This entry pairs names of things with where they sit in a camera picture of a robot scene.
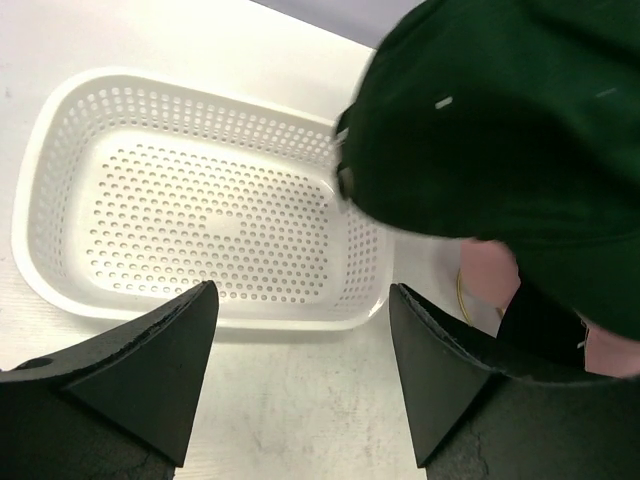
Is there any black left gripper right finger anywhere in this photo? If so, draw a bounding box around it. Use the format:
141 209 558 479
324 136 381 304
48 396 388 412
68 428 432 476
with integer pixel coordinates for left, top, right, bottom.
389 284 639 479

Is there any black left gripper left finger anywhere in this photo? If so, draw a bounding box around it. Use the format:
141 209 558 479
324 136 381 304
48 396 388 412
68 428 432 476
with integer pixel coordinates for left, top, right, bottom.
1 281 219 479

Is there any black baseball cap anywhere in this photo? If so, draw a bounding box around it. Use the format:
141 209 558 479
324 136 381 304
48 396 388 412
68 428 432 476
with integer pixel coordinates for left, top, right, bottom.
497 280 587 370

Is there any gold wire hat stand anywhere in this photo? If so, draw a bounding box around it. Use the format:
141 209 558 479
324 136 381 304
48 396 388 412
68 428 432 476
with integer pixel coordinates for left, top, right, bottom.
456 270 474 326

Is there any pink cap with white logo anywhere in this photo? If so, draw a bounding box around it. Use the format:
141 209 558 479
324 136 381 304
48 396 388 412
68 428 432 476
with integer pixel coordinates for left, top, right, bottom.
578 313 640 378

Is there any dark green baseball cap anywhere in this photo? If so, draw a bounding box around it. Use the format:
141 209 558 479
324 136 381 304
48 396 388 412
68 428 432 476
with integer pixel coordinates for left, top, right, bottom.
336 0 639 339

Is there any plain pink baseball cap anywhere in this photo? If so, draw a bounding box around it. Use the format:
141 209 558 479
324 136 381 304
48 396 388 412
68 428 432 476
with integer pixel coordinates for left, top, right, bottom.
460 239 521 310

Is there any white perforated plastic basket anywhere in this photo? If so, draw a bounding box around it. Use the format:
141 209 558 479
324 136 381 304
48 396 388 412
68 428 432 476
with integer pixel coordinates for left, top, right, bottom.
11 69 394 331

